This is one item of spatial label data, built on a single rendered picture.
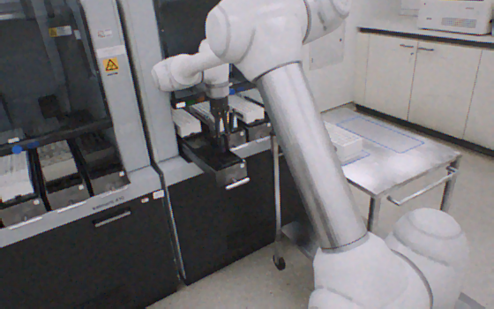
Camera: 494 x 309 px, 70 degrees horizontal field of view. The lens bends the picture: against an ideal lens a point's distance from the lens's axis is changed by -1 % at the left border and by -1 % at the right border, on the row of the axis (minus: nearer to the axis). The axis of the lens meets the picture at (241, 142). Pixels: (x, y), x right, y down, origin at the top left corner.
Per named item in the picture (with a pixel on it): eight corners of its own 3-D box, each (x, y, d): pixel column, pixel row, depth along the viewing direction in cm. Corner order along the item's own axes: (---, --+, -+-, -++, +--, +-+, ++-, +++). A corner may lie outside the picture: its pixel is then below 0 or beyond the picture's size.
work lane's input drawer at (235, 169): (155, 131, 188) (153, 115, 184) (180, 124, 194) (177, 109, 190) (222, 193, 131) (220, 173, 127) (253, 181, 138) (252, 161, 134)
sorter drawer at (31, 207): (3, 154, 176) (-4, 139, 172) (34, 146, 182) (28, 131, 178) (4, 235, 119) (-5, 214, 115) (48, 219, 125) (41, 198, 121)
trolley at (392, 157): (271, 264, 196) (265, 129, 160) (334, 232, 215) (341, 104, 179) (364, 366, 143) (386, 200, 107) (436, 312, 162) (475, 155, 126)
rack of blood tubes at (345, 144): (292, 134, 153) (292, 121, 150) (310, 128, 157) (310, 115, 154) (342, 162, 129) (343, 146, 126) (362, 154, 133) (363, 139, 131)
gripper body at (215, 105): (222, 90, 141) (225, 112, 145) (204, 95, 138) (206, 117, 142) (232, 94, 135) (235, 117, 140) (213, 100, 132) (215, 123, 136)
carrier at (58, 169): (77, 169, 139) (72, 155, 136) (78, 171, 137) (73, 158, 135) (45, 179, 134) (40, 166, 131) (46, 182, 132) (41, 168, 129)
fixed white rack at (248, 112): (217, 109, 191) (216, 98, 189) (233, 104, 196) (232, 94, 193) (247, 125, 168) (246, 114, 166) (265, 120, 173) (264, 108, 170)
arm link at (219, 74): (220, 75, 141) (190, 82, 134) (216, 34, 134) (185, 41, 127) (235, 80, 132) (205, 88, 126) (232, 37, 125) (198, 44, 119)
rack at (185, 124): (159, 120, 183) (157, 109, 180) (177, 115, 188) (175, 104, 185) (182, 139, 160) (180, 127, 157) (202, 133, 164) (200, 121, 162)
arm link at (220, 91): (200, 81, 136) (202, 95, 138) (211, 86, 128) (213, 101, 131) (220, 76, 140) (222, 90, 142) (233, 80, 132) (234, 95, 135)
